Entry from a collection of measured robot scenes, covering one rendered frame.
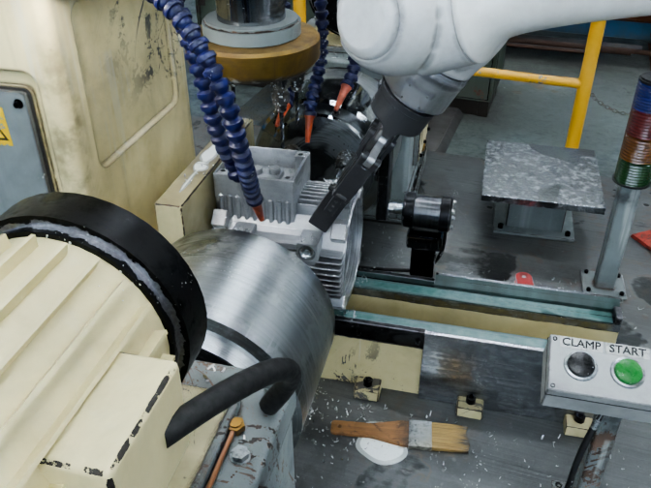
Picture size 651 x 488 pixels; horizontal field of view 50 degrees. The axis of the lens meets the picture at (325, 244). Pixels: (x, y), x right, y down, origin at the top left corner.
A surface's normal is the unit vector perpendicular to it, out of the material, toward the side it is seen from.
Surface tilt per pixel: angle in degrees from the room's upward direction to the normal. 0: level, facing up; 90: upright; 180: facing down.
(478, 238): 0
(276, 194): 90
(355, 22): 80
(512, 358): 90
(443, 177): 0
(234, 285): 17
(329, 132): 90
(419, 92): 90
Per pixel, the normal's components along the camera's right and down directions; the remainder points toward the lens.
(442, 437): 0.01, -0.82
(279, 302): 0.62, -0.56
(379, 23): -0.72, 0.24
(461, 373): -0.23, 0.54
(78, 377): 0.83, -0.33
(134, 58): 0.97, 0.13
